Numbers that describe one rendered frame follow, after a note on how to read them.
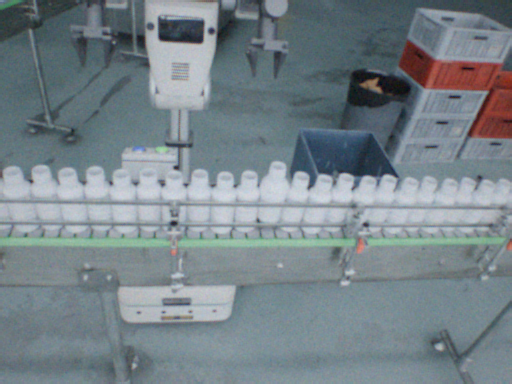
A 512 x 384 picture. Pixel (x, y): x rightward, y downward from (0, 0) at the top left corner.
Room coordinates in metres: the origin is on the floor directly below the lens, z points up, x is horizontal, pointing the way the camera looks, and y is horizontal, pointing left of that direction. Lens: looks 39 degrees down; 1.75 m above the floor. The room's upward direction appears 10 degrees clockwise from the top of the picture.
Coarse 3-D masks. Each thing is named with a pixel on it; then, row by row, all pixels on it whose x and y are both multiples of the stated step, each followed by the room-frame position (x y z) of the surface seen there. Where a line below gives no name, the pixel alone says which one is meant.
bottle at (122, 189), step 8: (120, 176) 0.72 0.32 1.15; (128, 176) 0.70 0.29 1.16; (120, 184) 0.69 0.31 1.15; (128, 184) 0.70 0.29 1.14; (112, 192) 0.68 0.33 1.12; (120, 192) 0.68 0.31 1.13; (128, 192) 0.69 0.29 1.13; (112, 208) 0.68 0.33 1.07; (120, 208) 0.68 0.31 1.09; (128, 208) 0.68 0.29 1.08; (136, 208) 0.71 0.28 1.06; (120, 216) 0.67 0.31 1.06; (128, 216) 0.68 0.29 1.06; (136, 216) 0.70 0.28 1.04; (120, 232) 0.68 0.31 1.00; (128, 232) 0.68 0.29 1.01
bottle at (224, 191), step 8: (224, 176) 0.77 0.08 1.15; (232, 176) 0.76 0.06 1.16; (224, 184) 0.74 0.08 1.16; (232, 184) 0.76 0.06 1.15; (216, 192) 0.74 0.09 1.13; (224, 192) 0.74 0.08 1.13; (232, 192) 0.75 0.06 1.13; (216, 200) 0.73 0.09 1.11; (224, 200) 0.73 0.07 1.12; (232, 200) 0.74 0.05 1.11; (216, 208) 0.73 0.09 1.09; (224, 208) 0.73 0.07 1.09; (232, 208) 0.74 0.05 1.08; (216, 216) 0.73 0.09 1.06; (224, 216) 0.73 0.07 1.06; (232, 216) 0.75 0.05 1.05; (216, 232) 0.73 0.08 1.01; (224, 232) 0.73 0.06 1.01
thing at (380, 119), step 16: (352, 80) 2.78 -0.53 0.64; (368, 80) 3.05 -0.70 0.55; (384, 80) 3.04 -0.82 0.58; (400, 80) 2.98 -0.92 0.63; (352, 96) 2.75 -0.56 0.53; (368, 96) 2.66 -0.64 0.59; (384, 96) 2.63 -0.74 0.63; (400, 96) 2.66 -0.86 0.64; (352, 112) 2.73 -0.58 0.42; (368, 112) 2.66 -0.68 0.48; (384, 112) 2.65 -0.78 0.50; (352, 128) 2.71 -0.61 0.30; (368, 128) 2.65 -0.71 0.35; (384, 128) 2.67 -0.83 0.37; (384, 144) 2.73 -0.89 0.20
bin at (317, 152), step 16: (304, 128) 1.43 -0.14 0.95; (304, 144) 1.32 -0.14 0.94; (320, 144) 1.44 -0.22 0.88; (336, 144) 1.46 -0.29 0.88; (352, 144) 1.48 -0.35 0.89; (368, 144) 1.48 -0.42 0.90; (304, 160) 1.29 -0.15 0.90; (320, 160) 1.45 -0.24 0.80; (336, 160) 1.46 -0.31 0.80; (352, 160) 1.48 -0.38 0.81; (368, 160) 1.44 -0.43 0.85; (384, 160) 1.33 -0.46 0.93; (352, 176) 1.16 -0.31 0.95
